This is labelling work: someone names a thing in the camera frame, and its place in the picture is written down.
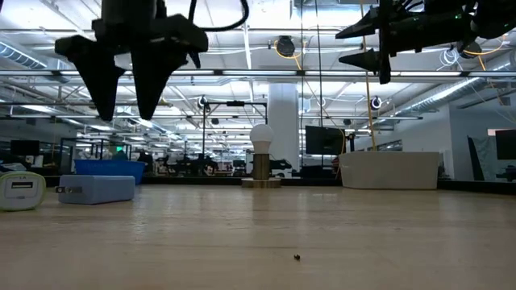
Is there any silver ventilation duct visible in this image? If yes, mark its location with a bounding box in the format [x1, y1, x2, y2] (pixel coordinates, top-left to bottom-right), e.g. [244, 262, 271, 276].
[394, 76, 516, 118]

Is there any white bulb lamp brass stand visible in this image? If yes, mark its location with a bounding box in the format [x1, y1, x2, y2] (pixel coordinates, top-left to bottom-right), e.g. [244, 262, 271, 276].
[240, 122, 282, 189]

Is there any black gantry frame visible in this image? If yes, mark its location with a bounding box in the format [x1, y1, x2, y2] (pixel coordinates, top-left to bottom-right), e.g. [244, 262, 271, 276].
[201, 100, 269, 162]

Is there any long ceiling light strip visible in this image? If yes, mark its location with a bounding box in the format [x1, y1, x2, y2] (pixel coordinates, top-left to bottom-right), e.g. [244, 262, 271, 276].
[0, 68, 516, 80]

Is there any green white wall charger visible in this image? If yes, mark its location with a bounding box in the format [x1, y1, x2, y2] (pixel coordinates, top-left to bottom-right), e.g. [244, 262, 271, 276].
[0, 170, 48, 212]

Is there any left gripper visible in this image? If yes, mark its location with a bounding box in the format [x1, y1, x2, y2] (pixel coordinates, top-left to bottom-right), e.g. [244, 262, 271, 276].
[54, 0, 210, 122]

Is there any black aluminium table frame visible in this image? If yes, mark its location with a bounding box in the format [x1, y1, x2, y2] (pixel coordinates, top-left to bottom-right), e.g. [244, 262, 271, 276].
[43, 175, 516, 195]

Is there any blue plastic bin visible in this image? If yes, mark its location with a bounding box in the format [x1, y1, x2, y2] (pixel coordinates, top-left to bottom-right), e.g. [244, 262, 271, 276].
[73, 158, 147, 185]

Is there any light grey plastic bin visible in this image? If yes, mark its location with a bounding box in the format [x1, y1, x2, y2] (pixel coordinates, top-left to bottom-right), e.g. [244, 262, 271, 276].
[339, 151, 441, 190]

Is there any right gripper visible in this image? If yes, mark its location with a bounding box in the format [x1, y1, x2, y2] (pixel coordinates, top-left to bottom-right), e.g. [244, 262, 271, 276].
[335, 0, 479, 85]

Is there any black hanging cable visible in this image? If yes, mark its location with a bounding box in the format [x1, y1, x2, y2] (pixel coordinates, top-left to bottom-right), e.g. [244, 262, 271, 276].
[298, 0, 305, 167]

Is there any yellow hanging cable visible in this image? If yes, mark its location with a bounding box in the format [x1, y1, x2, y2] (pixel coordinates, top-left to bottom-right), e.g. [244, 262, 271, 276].
[360, 0, 378, 152]

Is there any white round pillar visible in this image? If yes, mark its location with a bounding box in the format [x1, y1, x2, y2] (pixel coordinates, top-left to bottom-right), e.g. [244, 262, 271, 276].
[267, 82, 302, 170]

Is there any black monitor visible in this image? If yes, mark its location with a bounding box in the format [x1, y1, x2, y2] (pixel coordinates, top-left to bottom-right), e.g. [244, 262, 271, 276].
[494, 128, 516, 161]
[10, 139, 41, 156]
[305, 125, 347, 156]

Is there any person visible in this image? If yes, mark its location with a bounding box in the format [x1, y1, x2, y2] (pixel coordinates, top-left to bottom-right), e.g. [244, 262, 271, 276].
[110, 145, 129, 161]

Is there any light blue wall charger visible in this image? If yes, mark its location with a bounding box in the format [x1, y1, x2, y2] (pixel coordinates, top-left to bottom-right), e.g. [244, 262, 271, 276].
[55, 173, 136, 205]

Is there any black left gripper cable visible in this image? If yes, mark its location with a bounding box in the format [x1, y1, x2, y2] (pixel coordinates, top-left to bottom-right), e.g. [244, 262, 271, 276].
[188, 0, 250, 33]

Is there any black leaning board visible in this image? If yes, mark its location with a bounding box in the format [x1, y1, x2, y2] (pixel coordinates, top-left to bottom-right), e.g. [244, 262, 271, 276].
[467, 135, 487, 181]

